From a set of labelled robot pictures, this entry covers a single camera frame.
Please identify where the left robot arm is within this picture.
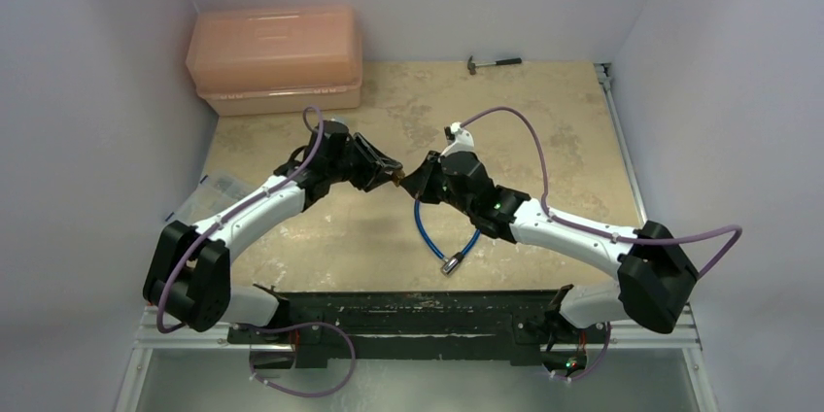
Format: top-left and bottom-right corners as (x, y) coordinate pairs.
(142, 120), (403, 343)

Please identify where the clear plastic screw organizer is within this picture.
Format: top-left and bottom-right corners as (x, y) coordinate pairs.
(164, 170), (256, 224)

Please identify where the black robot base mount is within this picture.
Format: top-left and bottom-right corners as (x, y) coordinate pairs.
(227, 290), (611, 370)

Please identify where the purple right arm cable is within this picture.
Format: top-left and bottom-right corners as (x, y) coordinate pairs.
(458, 105), (743, 385)

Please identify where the pink plastic toolbox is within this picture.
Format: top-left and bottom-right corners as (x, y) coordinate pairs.
(186, 5), (363, 117)

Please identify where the small black-handled hammer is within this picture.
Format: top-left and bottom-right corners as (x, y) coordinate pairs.
(466, 55), (523, 76)

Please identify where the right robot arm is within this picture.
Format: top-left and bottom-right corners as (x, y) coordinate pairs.
(399, 152), (699, 341)

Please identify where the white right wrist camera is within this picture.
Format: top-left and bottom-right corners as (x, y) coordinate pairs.
(440, 121), (475, 156)

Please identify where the brass padlock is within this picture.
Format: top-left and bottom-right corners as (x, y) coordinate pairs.
(392, 169), (405, 187)

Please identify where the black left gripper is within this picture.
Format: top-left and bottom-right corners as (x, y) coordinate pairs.
(327, 134), (399, 191)

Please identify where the blue cable lock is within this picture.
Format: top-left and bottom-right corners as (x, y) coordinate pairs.
(413, 199), (481, 277)

